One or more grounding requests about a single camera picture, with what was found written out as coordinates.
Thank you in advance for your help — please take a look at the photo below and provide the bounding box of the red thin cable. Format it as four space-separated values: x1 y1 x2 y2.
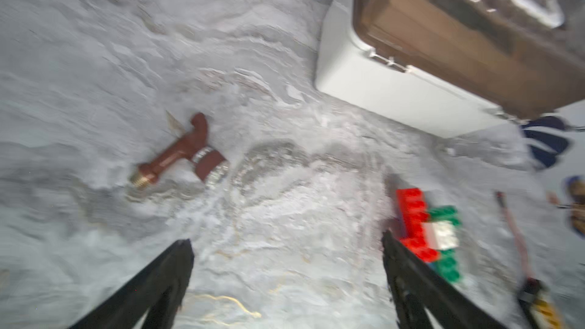
495 190 534 282

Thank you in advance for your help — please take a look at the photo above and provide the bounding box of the black abacus tray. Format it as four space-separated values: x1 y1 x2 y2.
516 278 565 329

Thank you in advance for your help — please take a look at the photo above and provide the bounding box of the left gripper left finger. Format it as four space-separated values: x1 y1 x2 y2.
72 239 194 328

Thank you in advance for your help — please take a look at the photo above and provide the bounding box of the red lego brick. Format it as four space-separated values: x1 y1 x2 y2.
396 188 429 239
399 237 440 263

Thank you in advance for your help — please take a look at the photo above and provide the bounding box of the green lego brick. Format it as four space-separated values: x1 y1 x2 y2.
428 206 461 228
432 249 461 283

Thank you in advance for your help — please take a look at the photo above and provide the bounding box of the brown lid storage box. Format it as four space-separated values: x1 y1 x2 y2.
315 0 584 138

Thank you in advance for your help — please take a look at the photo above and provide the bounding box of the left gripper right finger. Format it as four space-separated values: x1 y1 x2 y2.
381 231 504 328

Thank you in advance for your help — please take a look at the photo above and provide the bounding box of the white square lego brick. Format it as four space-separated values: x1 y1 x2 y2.
421 221 459 251

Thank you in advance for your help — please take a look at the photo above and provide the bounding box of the brown wooden stamp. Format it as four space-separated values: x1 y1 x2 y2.
129 113 229 190

